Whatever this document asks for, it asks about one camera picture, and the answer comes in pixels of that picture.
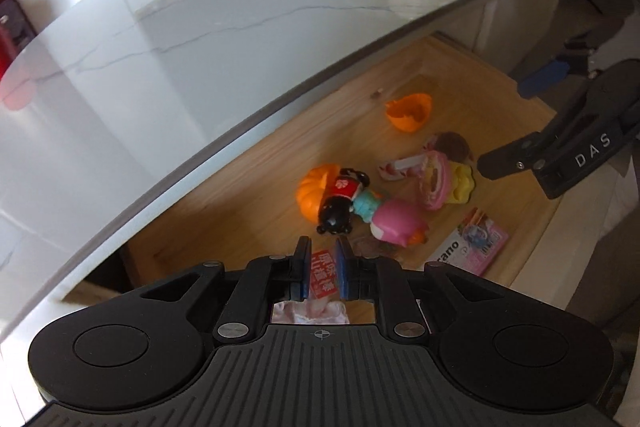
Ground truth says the red white snack packet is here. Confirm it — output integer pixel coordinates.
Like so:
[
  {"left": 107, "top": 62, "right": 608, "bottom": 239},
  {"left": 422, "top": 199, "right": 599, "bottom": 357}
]
[{"left": 271, "top": 249, "right": 349, "bottom": 325}]

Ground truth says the black red doll figure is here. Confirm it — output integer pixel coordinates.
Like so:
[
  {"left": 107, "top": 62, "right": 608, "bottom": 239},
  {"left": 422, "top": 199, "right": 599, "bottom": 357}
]
[{"left": 317, "top": 168, "right": 370, "bottom": 235}]

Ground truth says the orange pumpkin toy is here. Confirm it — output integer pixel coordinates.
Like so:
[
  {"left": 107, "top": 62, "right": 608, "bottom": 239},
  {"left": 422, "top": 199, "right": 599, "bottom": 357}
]
[{"left": 295, "top": 164, "right": 341, "bottom": 225}]

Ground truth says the pink Volcano card package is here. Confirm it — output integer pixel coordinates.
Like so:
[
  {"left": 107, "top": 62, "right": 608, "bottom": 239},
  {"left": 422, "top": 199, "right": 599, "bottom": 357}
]
[{"left": 427, "top": 207, "right": 509, "bottom": 275}]

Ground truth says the orange pumpkin half shell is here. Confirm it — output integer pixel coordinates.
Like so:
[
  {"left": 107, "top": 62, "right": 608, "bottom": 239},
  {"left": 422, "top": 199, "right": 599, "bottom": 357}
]
[{"left": 385, "top": 93, "right": 433, "bottom": 133}]

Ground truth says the swirl lollipop in wrapper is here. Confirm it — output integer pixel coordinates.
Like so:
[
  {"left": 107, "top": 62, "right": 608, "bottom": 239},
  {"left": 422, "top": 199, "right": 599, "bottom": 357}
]
[{"left": 378, "top": 131, "right": 474, "bottom": 181}]

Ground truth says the pink teal plush toy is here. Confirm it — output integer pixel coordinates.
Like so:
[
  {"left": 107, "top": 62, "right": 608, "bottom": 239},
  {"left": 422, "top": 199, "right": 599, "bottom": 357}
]
[{"left": 354, "top": 188, "right": 428, "bottom": 247}]

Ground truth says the wooden drawer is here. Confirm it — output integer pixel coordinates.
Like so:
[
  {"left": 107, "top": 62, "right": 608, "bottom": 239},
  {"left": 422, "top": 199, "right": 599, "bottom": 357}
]
[{"left": 62, "top": 31, "right": 564, "bottom": 325}]

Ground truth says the pink yellow toy cup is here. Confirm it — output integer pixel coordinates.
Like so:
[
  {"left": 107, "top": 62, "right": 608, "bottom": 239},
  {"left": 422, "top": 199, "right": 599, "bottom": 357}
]
[{"left": 419, "top": 152, "right": 475, "bottom": 211}]

